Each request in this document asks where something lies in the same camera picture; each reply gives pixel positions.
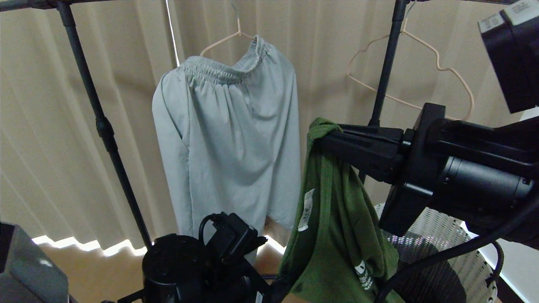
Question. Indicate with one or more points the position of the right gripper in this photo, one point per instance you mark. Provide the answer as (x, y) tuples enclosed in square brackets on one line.
[(417, 176)]

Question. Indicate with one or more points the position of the green garment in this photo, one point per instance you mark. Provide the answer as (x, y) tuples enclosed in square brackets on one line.
[(337, 235)]

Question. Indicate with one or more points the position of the pink clothes hanger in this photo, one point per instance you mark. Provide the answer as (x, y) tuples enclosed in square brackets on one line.
[(219, 43), (437, 59)]

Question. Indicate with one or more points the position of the pale grey shorts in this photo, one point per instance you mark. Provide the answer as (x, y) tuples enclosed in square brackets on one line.
[(227, 147)]

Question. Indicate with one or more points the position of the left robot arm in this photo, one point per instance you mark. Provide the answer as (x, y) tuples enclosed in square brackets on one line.
[(177, 269)]

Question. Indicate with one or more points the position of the white laundry basket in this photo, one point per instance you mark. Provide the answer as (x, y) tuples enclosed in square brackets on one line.
[(442, 227)]

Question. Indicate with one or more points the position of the black clothes rack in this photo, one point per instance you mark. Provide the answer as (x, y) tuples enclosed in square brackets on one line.
[(105, 130)]

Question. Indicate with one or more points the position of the beige curtain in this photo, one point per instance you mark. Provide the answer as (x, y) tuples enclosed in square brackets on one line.
[(42, 126)]

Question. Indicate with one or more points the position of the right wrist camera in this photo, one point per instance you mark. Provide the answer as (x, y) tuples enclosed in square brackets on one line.
[(513, 63)]

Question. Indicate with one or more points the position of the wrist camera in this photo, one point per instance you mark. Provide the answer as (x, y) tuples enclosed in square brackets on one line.
[(236, 240), (513, 63)]

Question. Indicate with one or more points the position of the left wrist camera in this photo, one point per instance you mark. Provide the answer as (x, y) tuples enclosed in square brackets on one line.
[(236, 240)]

